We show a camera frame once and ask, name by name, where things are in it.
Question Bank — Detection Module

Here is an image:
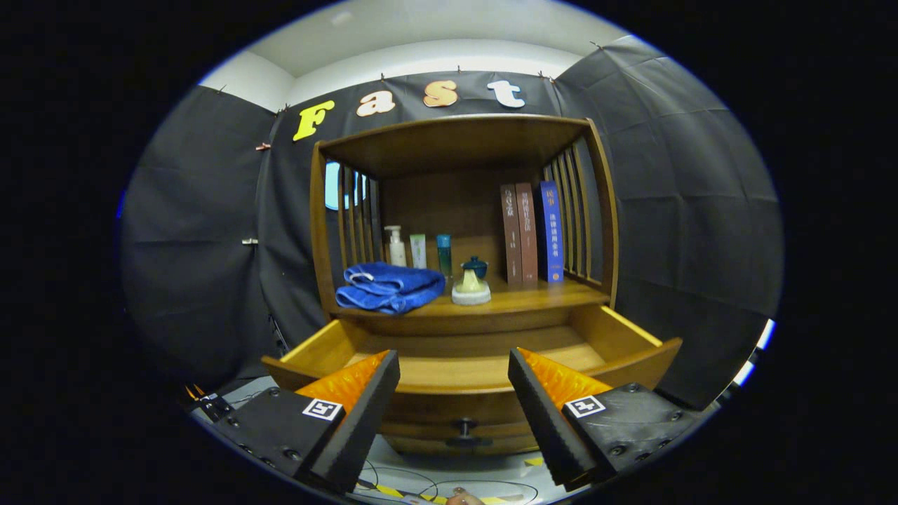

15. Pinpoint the wooden drawer with black knob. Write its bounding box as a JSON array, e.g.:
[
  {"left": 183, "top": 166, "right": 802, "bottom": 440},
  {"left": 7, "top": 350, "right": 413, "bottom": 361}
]
[{"left": 261, "top": 303, "right": 683, "bottom": 450}]

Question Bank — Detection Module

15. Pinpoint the blue book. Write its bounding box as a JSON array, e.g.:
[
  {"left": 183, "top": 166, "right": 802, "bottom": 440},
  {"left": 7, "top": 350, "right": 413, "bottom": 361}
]
[{"left": 537, "top": 180, "right": 565, "bottom": 283}]

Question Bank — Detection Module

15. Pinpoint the yellow black floor tape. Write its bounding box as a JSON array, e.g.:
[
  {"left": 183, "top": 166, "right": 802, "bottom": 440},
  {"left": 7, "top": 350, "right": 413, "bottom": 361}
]
[{"left": 356, "top": 456, "right": 547, "bottom": 504}]

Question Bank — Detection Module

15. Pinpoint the reddish brown book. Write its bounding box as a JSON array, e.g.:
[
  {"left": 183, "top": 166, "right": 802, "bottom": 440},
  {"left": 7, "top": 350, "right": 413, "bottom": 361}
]
[{"left": 515, "top": 182, "right": 540, "bottom": 283}]

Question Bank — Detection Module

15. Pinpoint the black backdrop cloth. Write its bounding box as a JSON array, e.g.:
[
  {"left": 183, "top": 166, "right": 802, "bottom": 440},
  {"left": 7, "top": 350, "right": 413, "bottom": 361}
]
[{"left": 119, "top": 35, "right": 783, "bottom": 411}]

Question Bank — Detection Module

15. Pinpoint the wooden countertop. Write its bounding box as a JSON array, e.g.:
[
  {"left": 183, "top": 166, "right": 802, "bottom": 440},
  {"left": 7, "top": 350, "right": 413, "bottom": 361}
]
[{"left": 330, "top": 270, "right": 611, "bottom": 320}]

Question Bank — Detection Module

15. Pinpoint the white pump bottle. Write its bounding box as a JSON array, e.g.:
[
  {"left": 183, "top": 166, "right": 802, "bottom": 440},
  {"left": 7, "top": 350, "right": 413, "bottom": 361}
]
[{"left": 384, "top": 225, "right": 408, "bottom": 268}]

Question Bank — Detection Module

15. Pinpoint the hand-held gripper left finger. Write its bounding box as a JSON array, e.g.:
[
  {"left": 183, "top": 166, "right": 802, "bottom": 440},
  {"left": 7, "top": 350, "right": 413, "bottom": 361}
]
[{"left": 210, "top": 350, "right": 401, "bottom": 495}]

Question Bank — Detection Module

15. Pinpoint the white slotted appliance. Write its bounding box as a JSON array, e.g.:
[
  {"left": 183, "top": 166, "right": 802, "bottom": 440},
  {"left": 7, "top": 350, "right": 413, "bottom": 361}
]
[{"left": 732, "top": 318, "right": 777, "bottom": 388}]

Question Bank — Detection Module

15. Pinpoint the black orange cable bundle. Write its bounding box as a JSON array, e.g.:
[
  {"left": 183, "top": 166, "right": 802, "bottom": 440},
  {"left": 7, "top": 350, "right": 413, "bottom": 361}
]
[{"left": 184, "top": 384, "right": 236, "bottom": 422}]

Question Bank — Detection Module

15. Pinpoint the wooden cabinet with slatted sides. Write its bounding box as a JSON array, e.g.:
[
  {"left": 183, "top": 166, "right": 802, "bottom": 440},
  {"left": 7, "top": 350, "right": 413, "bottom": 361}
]
[{"left": 309, "top": 114, "right": 619, "bottom": 457}]

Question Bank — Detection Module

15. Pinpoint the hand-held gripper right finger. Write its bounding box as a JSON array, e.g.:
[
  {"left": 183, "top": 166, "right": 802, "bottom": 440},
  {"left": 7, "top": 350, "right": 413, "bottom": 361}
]
[{"left": 508, "top": 348, "right": 718, "bottom": 492}]

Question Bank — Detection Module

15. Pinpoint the blue folded towel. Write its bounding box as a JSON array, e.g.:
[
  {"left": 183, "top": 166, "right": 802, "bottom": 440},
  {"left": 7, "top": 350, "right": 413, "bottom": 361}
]
[{"left": 335, "top": 262, "right": 446, "bottom": 315}]

